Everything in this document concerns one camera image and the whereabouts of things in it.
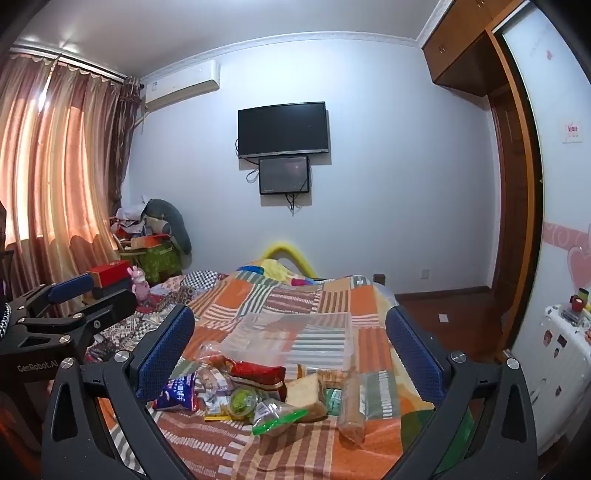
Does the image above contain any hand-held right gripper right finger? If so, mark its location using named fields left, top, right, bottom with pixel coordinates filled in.
left=385, top=305, right=541, bottom=480

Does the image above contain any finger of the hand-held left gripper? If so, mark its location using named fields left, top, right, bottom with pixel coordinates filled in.
left=14, top=289, right=138, bottom=352
left=7, top=272, right=95, bottom=320

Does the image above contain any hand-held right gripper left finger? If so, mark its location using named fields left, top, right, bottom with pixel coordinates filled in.
left=41, top=304, right=197, bottom=480

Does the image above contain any clear brittle snack pack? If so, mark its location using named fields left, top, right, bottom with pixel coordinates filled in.
left=194, top=342, right=232, bottom=376

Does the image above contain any heap of small sweets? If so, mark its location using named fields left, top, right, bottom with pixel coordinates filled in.
left=198, top=364, right=232, bottom=416

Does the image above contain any orange rice cake pack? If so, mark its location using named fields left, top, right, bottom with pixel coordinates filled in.
left=337, top=367, right=369, bottom=446

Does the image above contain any green jelly cup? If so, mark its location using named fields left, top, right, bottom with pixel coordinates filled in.
left=228, top=387, right=259, bottom=419

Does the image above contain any clear plastic container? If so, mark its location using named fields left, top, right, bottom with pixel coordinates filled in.
left=221, top=311, right=356, bottom=371

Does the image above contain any clear bag with green strip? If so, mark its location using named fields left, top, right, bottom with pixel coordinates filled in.
left=252, top=399, right=308, bottom=437

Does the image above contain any dark blue flat box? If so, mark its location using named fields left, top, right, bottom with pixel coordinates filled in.
left=92, top=277, right=136, bottom=302

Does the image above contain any red flat box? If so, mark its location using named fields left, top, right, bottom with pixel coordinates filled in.
left=88, top=261, right=133, bottom=289

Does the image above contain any pink plush figure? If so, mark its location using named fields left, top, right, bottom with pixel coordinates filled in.
left=127, top=265, right=151, bottom=302

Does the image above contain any blue snack packet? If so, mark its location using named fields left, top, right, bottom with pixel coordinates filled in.
left=154, top=374, right=202, bottom=412

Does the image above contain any green patterned box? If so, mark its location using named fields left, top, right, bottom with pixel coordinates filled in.
left=139, top=241, right=182, bottom=283

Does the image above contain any black white checkered cloth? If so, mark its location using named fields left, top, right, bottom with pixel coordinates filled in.
left=151, top=270, right=223, bottom=315

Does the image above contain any orange cardboard box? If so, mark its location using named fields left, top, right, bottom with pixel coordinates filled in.
left=130, top=233, right=171, bottom=251

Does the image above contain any pile of papers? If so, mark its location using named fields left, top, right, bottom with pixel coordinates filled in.
left=111, top=205, right=149, bottom=241

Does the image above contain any red snack packet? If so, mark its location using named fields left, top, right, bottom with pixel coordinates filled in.
left=229, top=360, right=288, bottom=402

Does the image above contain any grey plush toy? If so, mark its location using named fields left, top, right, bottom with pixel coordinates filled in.
left=141, top=199, right=193, bottom=256

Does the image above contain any orange pink curtain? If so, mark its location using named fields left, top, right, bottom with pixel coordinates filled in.
left=0, top=48, right=125, bottom=303

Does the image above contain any orange patchwork blanket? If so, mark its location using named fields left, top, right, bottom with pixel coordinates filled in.
left=83, top=265, right=441, bottom=480

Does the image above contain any white suitcase with stickers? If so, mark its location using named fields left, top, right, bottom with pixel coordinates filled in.
left=510, top=302, right=591, bottom=454

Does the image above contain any brown patterned curtain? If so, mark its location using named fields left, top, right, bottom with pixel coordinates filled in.
left=110, top=78, right=142, bottom=220

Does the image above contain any yellow foam tube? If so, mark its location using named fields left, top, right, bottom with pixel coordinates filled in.
left=261, top=241, right=320, bottom=278

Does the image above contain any red and black toy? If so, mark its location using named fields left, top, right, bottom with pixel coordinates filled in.
left=569, top=287, right=591, bottom=315

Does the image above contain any wooden door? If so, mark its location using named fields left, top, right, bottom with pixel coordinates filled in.
left=485, top=28, right=546, bottom=361

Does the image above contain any white air conditioner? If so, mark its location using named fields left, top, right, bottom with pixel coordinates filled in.
left=141, top=59, right=221, bottom=112

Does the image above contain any wooden overhead cabinet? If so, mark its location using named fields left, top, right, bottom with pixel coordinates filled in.
left=421, top=0, right=532, bottom=97

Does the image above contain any pink heart wall decal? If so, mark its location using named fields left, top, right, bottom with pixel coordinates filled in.
left=542, top=220, right=591, bottom=289

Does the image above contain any small black wall monitor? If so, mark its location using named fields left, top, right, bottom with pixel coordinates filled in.
left=258, top=155, right=311, bottom=195

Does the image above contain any black wall television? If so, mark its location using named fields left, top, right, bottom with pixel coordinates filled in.
left=237, top=102, right=330, bottom=159

